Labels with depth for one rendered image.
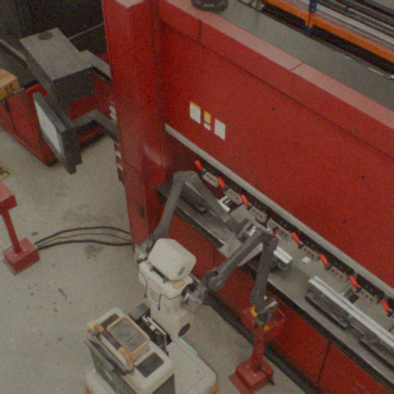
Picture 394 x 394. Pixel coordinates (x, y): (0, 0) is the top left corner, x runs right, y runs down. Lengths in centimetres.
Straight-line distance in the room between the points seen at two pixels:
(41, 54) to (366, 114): 193
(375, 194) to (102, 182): 321
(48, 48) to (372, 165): 199
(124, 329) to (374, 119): 181
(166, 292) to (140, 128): 110
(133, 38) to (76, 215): 229
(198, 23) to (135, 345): 177
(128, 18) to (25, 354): 251
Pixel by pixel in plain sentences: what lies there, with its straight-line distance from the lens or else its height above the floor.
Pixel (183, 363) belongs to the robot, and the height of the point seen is 28.
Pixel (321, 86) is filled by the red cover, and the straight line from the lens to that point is 271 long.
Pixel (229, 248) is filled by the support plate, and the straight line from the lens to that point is 365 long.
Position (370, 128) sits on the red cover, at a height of 224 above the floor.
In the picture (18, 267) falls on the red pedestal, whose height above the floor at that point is 4.
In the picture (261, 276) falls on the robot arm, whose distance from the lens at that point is 331.
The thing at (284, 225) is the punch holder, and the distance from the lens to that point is 343.
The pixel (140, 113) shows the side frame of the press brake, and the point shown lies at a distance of 367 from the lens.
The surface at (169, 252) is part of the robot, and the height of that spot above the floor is 138.
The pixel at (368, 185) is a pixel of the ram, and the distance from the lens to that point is 282.
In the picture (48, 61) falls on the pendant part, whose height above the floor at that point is 195.
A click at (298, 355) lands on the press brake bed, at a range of 401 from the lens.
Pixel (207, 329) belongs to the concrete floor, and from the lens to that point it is 449.
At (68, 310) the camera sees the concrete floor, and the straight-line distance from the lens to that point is 468.
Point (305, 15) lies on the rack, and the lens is 512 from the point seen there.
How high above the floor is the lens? 386
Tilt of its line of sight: 47 degrees down
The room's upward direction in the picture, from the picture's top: straight up
